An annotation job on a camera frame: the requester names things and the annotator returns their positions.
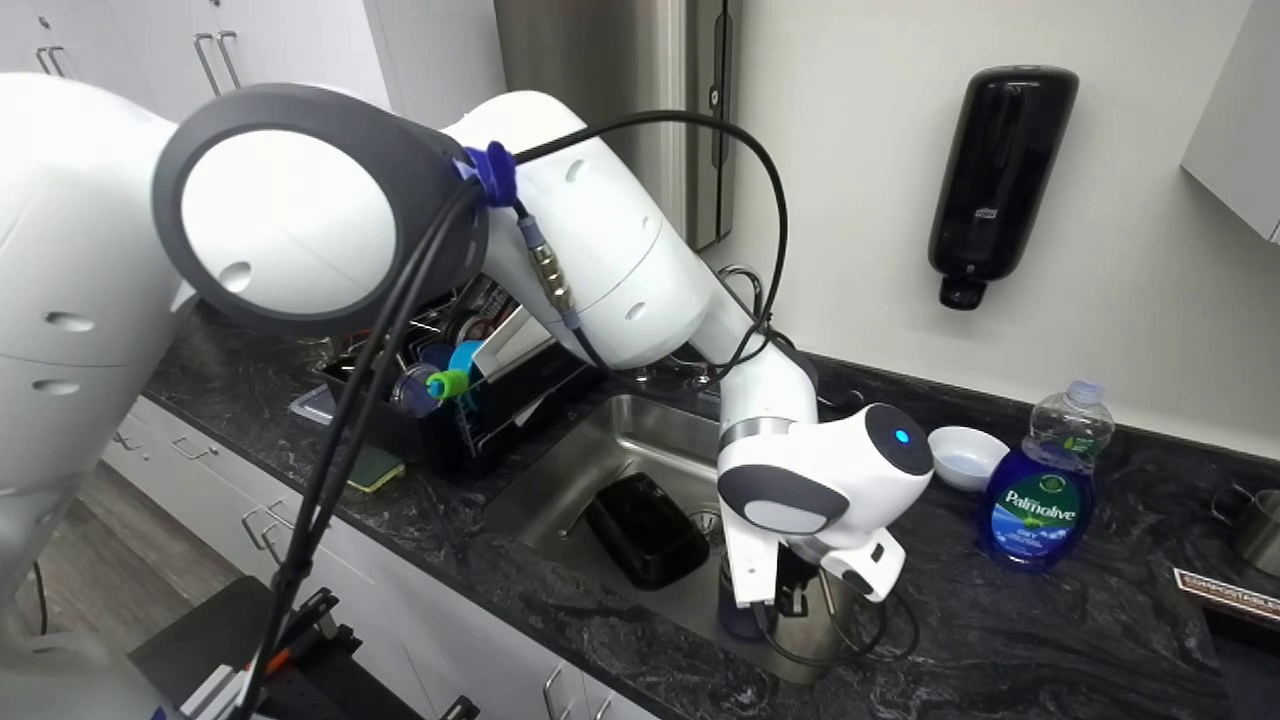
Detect black plastic tray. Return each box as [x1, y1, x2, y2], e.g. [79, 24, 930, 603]
[586, 471, 718, 593]

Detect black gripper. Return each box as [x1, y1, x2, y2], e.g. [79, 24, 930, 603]
[778, 541, 833, 625]

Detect black dish rack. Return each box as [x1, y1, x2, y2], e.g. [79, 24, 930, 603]
[317, 284, 605, 477]

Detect green sponge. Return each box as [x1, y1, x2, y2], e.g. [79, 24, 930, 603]
[341, 442, 408, 501]

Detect white bowl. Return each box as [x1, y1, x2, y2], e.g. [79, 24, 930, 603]
[930, 425, 1013, 497]

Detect clear purple bottle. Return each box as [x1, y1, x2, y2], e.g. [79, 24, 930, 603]
[392, 365, 443, 421]

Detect white lower cabinets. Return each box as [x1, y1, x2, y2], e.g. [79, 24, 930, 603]
[97, 396, 657, 720]

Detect blue dish soap bottle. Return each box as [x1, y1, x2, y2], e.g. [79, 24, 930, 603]
[976, 375, 1117, 577]

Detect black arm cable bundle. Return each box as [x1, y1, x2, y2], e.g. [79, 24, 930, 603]
[235, 112, 791, 720]

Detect black wall soap dispenser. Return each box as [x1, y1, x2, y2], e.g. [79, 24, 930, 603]
[930, 65, 1084, 315]

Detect stainless steel sink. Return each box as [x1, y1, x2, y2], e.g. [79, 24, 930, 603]
[513, 396, 884, 693]

